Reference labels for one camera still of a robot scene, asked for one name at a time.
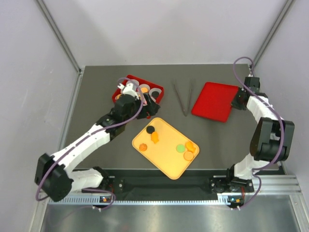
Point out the white paper cup back-left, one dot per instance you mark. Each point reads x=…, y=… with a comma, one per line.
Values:
x=134, y=81

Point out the yellow tray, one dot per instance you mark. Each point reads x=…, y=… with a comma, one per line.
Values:
x=163, y=154

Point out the orange fish cookie left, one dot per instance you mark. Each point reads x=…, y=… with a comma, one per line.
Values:
x=155, y=137

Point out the white paper cup back-right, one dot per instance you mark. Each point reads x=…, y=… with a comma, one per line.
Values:
x=154, y=89

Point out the black sandwich cookie top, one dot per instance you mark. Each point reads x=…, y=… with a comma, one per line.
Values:
x=150, y=129

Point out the orange fish cookie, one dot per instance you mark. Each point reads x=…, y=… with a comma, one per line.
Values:
x=190, y=146
x=155, y=137

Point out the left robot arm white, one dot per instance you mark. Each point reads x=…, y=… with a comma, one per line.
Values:
x=56, y=175

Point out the green sandwich cookie right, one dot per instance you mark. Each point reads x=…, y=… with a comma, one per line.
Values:
x=180, y=148

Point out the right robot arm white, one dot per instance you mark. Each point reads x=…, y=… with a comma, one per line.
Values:
x=271, y=141

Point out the black sandwich cookie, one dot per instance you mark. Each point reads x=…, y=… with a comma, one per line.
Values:
x=155, y=94
x=150, y=129

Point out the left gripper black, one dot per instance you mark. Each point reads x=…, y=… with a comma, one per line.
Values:
x=150, y=109

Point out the white paper cup back-middle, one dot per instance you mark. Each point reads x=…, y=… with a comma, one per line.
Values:
x=145, y=86

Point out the orange swirl cookie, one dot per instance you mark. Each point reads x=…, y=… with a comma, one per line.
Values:
x=143, y=147

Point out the aluminium frame post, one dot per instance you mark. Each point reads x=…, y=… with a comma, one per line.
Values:
x=285, y=9
x=59, y=36

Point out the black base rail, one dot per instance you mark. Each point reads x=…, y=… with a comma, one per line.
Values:
x=153, y=185

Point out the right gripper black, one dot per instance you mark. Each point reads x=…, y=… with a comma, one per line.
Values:
x=234, y=104

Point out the orange fish cookie right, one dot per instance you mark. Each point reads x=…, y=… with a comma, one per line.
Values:
x=190, y=146

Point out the aluminium frame right post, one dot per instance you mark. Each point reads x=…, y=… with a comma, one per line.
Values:
x=285, y=9

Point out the red box lid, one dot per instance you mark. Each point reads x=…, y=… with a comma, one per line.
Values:
x=214, y=101

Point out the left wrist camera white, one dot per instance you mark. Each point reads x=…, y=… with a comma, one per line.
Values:
x=129, y=89

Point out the toothed cable duct strip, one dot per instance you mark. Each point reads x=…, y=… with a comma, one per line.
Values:
x=105, y=199

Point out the aluminium frame left post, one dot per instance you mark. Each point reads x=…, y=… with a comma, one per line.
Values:
x=59, y=36

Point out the red cookie box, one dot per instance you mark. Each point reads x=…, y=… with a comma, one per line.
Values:
x=141, y=81

